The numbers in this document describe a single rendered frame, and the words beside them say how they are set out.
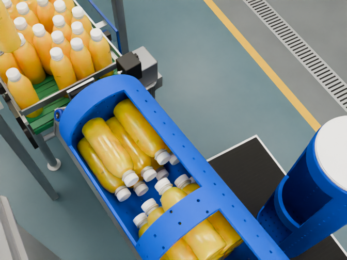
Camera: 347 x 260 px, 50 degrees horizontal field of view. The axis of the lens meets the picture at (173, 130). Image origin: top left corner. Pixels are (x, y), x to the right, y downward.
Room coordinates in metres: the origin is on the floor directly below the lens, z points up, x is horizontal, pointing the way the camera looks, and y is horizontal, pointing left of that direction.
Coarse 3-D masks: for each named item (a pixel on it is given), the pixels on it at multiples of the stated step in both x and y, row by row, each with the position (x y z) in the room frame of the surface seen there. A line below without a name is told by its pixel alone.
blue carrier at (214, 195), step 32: (96, 96) 0.55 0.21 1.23; (128, 96) 0.57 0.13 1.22; (64, 128) 0.50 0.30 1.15; (160, 128) 0.47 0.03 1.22; (192, 160) 0.39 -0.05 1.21; (192, 192) 0.30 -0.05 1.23; (224, 192) 0.32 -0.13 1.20; (128, 224) 0.28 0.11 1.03; (160, 224) 0.23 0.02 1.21; (192, 224) 0.23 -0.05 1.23; (256, 224) 0.25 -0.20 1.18; (160, 256) 0.17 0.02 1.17; (256, 256) 0.17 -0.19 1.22
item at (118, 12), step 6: (114, 0) 1.22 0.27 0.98; (120, 0) 1.23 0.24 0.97; (114, 6) 1.22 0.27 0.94; (120, 6) 1.23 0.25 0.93; (114, 12) 1.23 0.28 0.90; (120, 12) 1.23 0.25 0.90; (114, 18) 1.24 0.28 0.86; (120, 18) 1.22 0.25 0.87; (120, 24) 1.22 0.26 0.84; (120, 30) 1.22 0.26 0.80; (126, 30) 1.24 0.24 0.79; (120, 36) 1.22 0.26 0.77; (126, 36) 1.23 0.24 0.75; (120, 42) 1.22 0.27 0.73; (126, 42) 1.23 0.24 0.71; (126, 48) 1.23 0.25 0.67
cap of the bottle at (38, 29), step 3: (36, 24) 0.92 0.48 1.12; (39, 24) 0.92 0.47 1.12; (33, 27) 0.91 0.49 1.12; (36, 27) 0.91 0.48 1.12; (39, 27) 0.91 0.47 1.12; (42, 27) 0.91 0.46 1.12; (33, 30) 0.89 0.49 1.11; (36, 30) 0.89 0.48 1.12; (39, 30) 0.89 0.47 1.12; (42, 30) 0.90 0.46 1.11; (36, 33) 0.89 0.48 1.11; (39, 33) 0.89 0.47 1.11; (42, 33) 0.90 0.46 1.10
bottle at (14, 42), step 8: (0, 0) 0.80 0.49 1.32; (0, 8) 0.78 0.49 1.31; (0, 16) 0.77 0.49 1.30; (8, 16) 0.79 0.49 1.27; (0, 24) 0.76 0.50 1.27; (8, 24) 0.78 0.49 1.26; (0, 32) 0.75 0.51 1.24; (8, 32) 0.77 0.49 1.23; (16, 32) 0.79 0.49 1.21; (0, 40) 0.75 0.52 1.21; (8, 40) 0.76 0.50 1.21; (16, 40) 0.78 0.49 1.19; (0, 48) 0.75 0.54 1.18; (8, 48) 0.75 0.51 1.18; (16, 48) 0.76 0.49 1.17
